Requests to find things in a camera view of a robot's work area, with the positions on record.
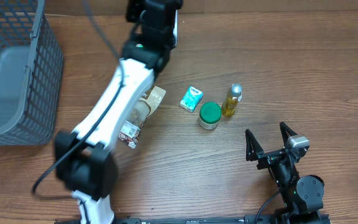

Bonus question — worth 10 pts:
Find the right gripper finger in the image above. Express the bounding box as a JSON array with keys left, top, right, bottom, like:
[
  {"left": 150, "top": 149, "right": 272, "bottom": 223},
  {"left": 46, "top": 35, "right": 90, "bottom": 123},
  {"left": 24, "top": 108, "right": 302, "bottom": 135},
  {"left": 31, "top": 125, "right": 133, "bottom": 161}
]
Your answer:
[
  {"left": 280, "top": 121, "right": 297, "bottom": 146},
  {"left": 245, "top": 129, "right": 264, "bottom": 161}
]

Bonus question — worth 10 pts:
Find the green lid jar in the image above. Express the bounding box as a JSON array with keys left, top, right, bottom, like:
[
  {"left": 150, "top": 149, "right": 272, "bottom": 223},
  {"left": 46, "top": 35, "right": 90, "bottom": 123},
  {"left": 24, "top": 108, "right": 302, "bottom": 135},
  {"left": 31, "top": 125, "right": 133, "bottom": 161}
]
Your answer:
[{"left": 198, "top": 102, "right": 222, "bottom": 130}]

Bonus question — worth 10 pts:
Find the yellow dish soap bottle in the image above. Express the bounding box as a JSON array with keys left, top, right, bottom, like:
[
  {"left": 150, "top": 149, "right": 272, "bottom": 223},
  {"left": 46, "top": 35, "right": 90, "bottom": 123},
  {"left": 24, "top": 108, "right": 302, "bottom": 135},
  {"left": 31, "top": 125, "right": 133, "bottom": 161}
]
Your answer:
[{"left": 221, "top": 83, "right": 242, "bottom": 117}]

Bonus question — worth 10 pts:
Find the teal white tissue pack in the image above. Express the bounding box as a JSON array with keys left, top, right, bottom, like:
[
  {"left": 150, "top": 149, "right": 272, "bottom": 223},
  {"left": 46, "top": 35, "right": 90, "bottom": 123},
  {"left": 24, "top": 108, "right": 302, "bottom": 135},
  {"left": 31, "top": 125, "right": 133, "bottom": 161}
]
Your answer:
[{"left": 180, "top": 86, "right": 203, "bottom": 112}]

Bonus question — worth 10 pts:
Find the brown white snack wrapper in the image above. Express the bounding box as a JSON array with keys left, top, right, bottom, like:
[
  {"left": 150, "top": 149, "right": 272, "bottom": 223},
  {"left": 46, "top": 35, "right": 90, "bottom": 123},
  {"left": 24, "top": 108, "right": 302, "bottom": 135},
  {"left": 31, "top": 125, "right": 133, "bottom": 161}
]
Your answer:
[{"left": 119, "top": 86, "right": 166, "bottom": 149}]

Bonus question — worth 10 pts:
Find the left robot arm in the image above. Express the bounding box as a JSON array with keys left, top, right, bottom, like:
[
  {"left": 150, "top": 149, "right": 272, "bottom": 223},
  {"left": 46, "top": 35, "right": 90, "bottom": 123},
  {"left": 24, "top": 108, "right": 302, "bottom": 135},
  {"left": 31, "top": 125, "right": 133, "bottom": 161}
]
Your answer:
[{"left": 52, "top": 0, "right": 183, "bottom": 223}]

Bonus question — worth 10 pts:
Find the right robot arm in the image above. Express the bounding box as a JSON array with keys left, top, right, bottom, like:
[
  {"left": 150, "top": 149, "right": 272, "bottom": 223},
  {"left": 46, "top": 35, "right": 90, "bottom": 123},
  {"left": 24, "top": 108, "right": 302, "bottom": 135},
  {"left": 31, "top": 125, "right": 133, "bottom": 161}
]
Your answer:
[{"left": 244, "top": 122, "right": 330, "bottom": 223}]

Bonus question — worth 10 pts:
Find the white barcode scanner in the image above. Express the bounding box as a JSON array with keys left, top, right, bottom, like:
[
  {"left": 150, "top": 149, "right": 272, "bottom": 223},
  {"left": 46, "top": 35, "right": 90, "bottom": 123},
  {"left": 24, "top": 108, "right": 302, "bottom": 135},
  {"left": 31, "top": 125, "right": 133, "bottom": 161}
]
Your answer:
[{"left": 173, "top": 10, "right": 178, "bottom": 49}]

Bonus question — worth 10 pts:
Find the grey plastic mesh basket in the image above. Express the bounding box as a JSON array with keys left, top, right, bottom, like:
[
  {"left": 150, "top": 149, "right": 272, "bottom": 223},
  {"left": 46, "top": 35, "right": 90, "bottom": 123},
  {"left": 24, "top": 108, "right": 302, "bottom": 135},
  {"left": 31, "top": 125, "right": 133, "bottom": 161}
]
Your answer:
[{"left": 0, "top": 0, "right": 63, "bottom": 146}]

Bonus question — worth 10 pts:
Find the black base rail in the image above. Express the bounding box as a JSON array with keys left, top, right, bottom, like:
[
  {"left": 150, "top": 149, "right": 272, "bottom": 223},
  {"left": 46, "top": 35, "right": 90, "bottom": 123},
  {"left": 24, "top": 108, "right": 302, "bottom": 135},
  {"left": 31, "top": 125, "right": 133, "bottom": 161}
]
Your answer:
[{"left": 54, "top": 213, "right": 331, "bottom": 224}]

